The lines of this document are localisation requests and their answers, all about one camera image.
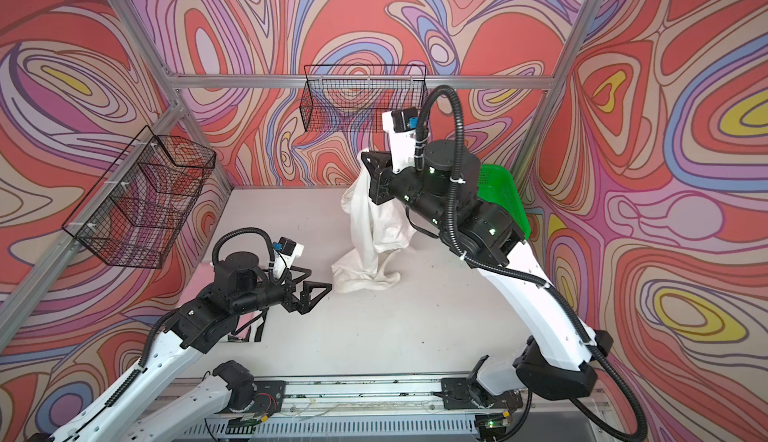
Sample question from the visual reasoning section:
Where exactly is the white vented cable duct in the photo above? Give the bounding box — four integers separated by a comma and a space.
168, 414, 478, 441

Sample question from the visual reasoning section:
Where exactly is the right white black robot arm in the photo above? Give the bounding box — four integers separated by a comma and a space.
362, 86, 648, 441

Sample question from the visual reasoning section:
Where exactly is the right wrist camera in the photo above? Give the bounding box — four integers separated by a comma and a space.
382, 108, 418, 173

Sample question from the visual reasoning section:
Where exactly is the green plastic basket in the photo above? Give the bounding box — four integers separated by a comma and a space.
478, 164, 531, 239

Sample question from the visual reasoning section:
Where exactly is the black wire basket left wall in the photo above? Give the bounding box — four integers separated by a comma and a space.
61, 126, 216, 269

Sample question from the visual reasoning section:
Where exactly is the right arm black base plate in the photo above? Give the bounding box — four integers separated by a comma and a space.
434, 377, 525, 412

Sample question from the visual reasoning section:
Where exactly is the black wire basket back wall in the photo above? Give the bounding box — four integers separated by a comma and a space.
300, 62, 428, 133

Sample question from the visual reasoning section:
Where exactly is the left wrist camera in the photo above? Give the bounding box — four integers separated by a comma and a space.
272, 237, 305, 283

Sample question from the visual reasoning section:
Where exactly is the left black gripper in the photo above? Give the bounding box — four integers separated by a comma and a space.
231, 266, 333, 319

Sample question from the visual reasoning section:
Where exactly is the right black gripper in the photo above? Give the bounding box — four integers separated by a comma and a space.
364, 149, 458, 231

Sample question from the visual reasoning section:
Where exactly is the pink folded t shirt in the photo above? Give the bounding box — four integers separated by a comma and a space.
177, 262, 214, 307

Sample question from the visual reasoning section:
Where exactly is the aluminium frame bar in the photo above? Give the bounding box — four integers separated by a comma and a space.
167, 73, 556, 90
1, 96, 179, 347

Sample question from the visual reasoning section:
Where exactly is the aluminium frame left post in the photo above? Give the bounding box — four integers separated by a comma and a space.
88, 0, 235, 194

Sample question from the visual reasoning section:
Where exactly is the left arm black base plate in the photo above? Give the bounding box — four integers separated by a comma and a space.
221, 380, 287, 415

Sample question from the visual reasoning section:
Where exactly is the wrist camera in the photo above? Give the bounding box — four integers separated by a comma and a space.
272, 237, 305, 283
382, 108, 418, 173

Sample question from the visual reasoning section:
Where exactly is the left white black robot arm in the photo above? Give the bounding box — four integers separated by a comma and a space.
31, 227, 332, 441

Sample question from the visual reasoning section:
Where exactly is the aluminium frame left bar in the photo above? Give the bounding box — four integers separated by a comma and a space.
1, 96, 179, 347

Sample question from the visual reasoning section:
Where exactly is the black wire basket wall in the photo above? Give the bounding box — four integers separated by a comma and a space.
61, 126, 216, 269
300, 62, 428, 133

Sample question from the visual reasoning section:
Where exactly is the aluminium frame right post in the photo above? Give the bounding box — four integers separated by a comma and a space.
511, 0, 604, 188

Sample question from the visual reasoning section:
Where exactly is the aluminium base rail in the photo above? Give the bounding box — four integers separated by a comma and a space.
113, 372, 607, 425

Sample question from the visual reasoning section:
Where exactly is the aluminium frame post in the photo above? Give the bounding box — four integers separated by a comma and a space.
511, 0, 604, 188
88, 0, 235, 194

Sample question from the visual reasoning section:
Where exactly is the aluminium frame back bar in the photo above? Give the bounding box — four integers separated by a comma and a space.
167, 73, 556, 90

